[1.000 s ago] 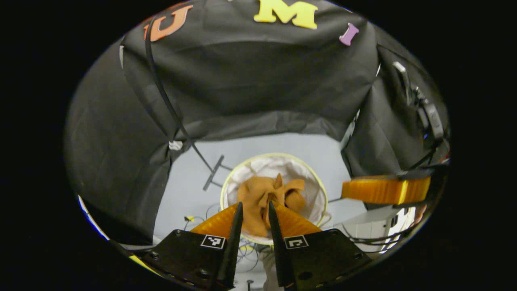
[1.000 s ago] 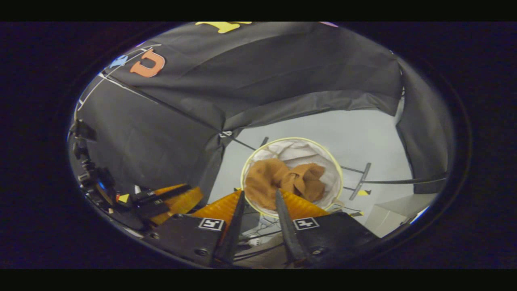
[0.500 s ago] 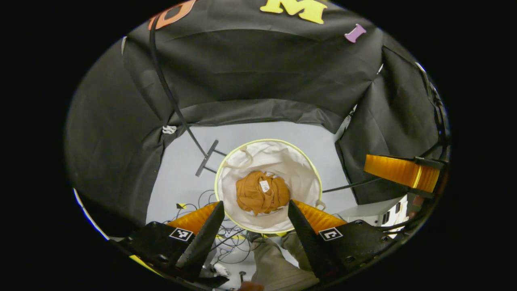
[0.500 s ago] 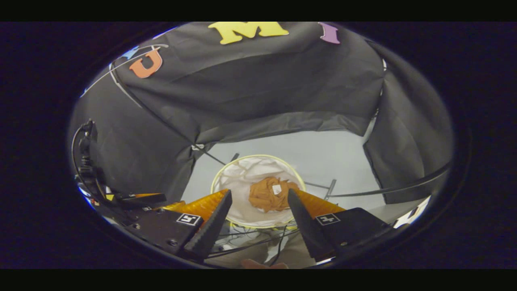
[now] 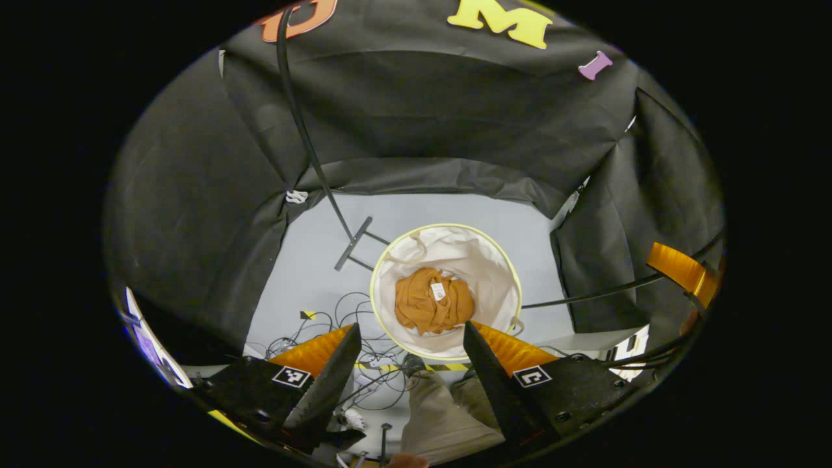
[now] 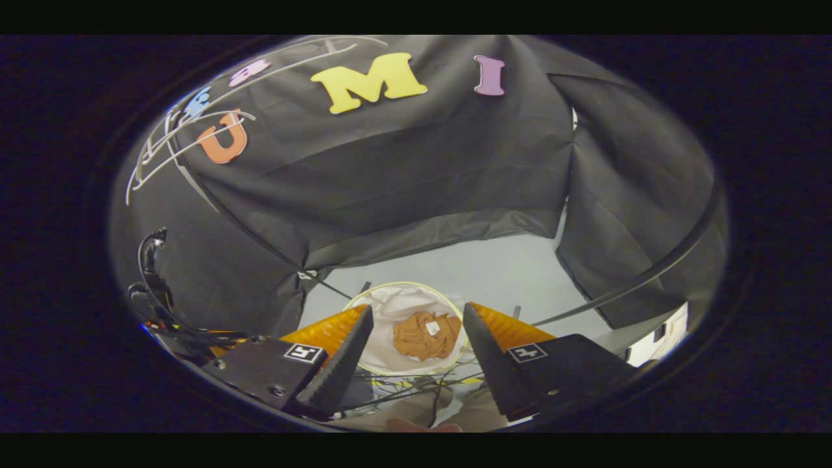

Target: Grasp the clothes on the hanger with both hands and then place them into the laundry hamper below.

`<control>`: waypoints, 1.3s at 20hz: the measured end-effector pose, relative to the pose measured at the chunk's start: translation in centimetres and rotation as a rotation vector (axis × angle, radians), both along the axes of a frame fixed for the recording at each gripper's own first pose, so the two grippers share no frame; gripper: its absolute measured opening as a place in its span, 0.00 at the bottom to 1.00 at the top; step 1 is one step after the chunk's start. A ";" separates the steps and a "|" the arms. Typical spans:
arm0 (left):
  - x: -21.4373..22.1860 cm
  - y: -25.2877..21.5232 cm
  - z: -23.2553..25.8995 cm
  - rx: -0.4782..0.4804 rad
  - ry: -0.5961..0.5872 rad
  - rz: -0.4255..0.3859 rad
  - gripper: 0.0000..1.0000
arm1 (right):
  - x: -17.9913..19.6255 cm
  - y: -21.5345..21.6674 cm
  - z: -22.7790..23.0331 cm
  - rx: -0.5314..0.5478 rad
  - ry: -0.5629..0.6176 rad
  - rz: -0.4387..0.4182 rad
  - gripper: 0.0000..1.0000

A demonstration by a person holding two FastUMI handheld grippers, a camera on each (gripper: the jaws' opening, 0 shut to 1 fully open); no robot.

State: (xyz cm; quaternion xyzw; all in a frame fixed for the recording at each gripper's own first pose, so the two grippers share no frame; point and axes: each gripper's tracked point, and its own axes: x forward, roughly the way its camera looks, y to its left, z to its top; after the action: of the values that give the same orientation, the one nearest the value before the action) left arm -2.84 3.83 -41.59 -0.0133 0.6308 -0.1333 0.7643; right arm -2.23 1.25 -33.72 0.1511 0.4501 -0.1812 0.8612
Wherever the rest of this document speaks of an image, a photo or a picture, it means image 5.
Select yellow black floor tape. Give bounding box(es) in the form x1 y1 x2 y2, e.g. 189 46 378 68
354 361 470 373

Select black backdrop cloth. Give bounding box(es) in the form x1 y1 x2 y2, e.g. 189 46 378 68
104 0 725 348

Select brown collared shirt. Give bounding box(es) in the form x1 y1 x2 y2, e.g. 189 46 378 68
394 266 476 336

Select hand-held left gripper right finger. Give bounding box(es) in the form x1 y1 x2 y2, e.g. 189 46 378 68
463 320 641 456

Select black clothes rack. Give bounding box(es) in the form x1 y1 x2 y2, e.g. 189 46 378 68
276 5 726 310

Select tangle of black cables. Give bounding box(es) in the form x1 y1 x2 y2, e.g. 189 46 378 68
265 291 430 411

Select white round laundry hamper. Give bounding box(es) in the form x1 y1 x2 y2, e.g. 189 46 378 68
369 223 524 362

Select white panel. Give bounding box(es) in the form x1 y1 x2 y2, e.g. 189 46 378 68
608 324 651 362

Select wall poster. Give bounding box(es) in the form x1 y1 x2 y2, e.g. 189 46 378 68
122 286 194 391

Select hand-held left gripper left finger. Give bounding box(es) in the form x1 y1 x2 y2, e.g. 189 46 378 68
192 322 363 456

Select person's beige trousers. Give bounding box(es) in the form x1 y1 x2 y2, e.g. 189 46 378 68
398 369 506 465

